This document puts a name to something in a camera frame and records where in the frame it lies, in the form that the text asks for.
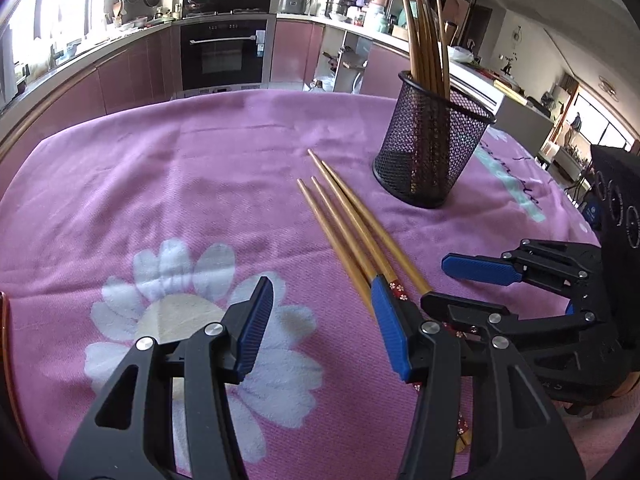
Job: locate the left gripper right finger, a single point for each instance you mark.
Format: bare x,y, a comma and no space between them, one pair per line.
446,346

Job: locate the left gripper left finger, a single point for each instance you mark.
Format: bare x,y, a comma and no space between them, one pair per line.
127,433

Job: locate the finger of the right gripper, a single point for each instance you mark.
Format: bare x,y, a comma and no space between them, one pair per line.
500,319
546,264

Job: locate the bamboo chopstick five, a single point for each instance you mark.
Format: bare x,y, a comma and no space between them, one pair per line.
383,260

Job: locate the bamboo chopstick six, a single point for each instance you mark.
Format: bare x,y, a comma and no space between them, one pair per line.
415,275

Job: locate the bamboo chopstick three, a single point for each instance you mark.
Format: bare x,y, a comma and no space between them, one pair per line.
346,260

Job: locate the bamboo chopstick four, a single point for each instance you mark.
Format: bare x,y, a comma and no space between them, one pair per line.
360,257

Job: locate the bamboo chopstick seven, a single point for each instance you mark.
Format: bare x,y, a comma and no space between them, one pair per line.
439,21

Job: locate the bamboo chopstick nine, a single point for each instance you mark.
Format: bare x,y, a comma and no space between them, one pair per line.
417,70

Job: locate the bamboo chopstick eight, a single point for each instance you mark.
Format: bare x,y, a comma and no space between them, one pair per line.
424,34

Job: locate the bamboo chopstick two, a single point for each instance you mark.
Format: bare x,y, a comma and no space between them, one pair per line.
415,12

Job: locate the black mesh utensil holder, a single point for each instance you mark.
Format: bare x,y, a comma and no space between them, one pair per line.
428,143

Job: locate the pink floral tablecloth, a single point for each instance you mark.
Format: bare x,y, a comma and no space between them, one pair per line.
151,222

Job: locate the black built-in oven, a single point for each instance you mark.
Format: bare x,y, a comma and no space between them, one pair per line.
226,53

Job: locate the black camera box right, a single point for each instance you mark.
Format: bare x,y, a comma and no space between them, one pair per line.
617,191

